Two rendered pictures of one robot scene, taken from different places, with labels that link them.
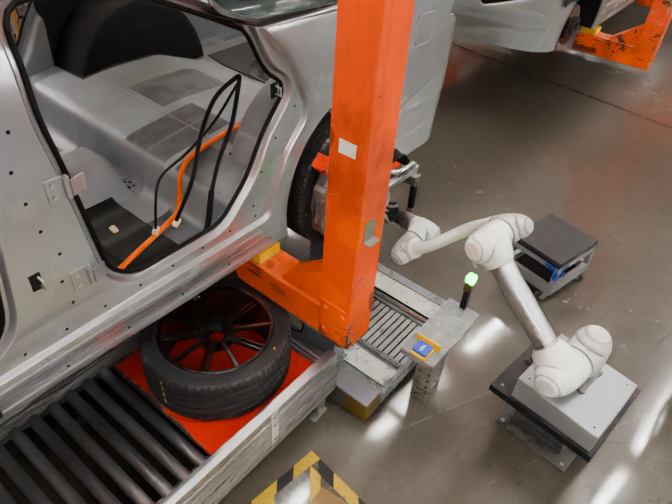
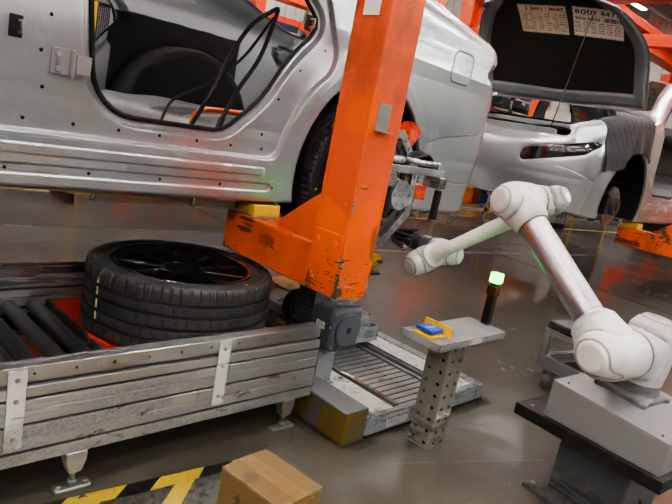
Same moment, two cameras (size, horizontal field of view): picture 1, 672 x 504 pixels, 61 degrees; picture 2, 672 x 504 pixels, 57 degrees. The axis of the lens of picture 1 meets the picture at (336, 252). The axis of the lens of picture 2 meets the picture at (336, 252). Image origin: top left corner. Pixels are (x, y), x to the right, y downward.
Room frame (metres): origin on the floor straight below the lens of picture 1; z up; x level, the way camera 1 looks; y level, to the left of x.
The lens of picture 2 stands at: (-0.40, -0.30, 1.10)
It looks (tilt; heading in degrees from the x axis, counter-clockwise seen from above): 12 degrees down; 7
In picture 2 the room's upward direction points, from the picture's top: 11 degrees clockwise
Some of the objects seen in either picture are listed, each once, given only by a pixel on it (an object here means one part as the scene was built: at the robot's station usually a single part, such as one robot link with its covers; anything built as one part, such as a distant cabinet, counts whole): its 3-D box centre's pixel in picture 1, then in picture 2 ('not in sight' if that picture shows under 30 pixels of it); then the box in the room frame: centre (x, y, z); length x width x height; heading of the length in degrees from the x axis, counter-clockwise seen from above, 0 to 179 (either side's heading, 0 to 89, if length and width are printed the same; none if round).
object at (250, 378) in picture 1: (217, 344); (179, 292); (1.68, 0.50, 0.39); 0.66 x 0.66 x 0.24
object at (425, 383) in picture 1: (429, 366); (437, 390); (1.78, -0.50, 0.21); 0.10 x 0.10 x 0.42; 54
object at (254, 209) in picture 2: (259, 247); (257, 207); (2.00, 0.35, 0.71); 0.14 x 0.14 x 0.05; 54
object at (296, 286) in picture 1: (287, 266); (283, 220); (1.90, 0.21, 0.69); 0.52 x 0.17 x 0.35; 54
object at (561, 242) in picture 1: (548, 258); (593, 363); (2.73, -1.31, 0.17); 0.43 x 0.36 x 0.34; 132
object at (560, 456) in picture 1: (556, 406); (608, 464); (1.66, -1.10, 0.15); 0.50 x 0.50 x 0.30; 47
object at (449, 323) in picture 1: (441, 332); (455, 333); (1.81, -0.52, 0.44); 0.43 x 0.17 x 0.03; 144
